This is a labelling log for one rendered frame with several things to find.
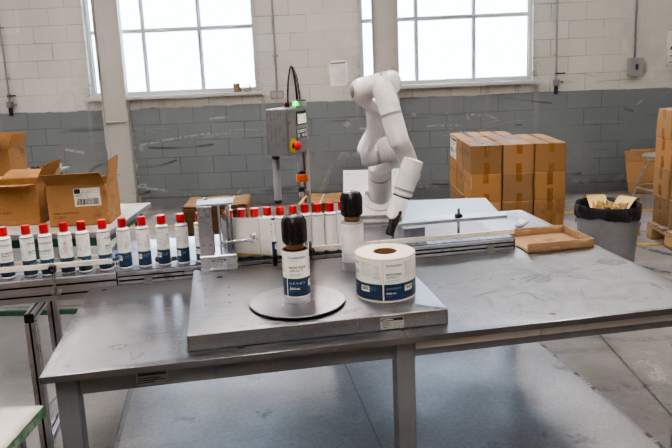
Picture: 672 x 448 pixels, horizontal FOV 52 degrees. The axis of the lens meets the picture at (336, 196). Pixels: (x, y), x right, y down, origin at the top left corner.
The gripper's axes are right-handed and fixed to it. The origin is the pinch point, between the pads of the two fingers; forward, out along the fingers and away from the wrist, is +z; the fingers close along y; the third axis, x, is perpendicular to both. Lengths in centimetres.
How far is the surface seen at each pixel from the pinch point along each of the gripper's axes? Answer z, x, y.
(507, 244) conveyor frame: -9, 50, 5
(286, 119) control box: -32, -55, 1
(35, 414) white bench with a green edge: 54, -107, 100
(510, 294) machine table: 1, 30, 58
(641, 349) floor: 35, 178, -54
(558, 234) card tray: -17, 80, -10
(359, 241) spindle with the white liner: 2.1, -20.2, 31.7
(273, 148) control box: -19, -57, -3
